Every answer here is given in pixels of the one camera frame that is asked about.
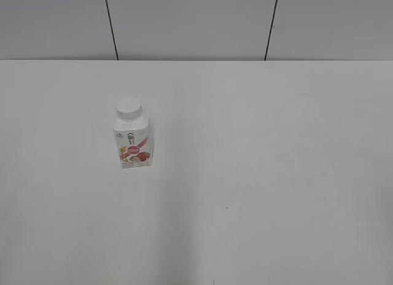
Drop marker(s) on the white yili yogurt bottle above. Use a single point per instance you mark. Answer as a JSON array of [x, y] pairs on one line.
[[134, 140]]

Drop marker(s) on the white plastic bottle cap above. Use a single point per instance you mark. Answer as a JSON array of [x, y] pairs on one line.
[[129, 108]]

